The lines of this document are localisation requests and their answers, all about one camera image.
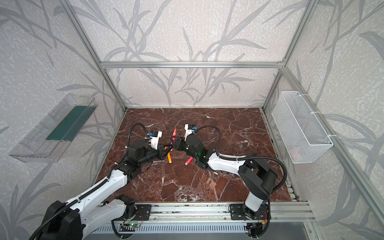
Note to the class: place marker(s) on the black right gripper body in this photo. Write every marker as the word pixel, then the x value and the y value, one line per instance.
pixel 181 144

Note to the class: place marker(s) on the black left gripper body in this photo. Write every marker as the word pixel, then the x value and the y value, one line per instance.
pixel 159 149

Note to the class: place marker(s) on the pink red marker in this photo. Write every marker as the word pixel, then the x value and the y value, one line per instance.
pixel 189 161

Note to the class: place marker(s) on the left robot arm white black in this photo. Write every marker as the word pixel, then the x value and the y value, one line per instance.
pixel 79 216

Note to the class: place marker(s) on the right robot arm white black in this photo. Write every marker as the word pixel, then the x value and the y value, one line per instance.
pixel 262 175

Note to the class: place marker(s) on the green circuit board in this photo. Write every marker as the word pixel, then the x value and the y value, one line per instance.
pixel 130 227

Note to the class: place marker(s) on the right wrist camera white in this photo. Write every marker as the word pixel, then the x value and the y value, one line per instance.
pixel 190 130

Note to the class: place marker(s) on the aluminium frame horizontal bar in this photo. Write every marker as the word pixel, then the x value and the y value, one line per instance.
pixel 251 65

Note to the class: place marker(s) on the clear plastic wall bin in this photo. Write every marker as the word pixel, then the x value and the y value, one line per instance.
pixel 48 141

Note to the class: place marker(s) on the white wire mesh basket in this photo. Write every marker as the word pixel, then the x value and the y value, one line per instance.
pixel 302 133

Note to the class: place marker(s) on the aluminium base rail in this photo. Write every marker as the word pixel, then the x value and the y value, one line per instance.
pixel 206 217

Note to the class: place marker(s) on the aluminium frame corner post left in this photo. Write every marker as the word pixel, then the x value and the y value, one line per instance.
pixel 69 11

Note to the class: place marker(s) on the aluminium frame corner post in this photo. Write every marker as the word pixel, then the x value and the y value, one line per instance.
pixel 303 23
pixel 69 11

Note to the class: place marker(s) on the aluminium frame corner post right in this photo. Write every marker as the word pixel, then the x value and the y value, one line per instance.
pixel 303 23

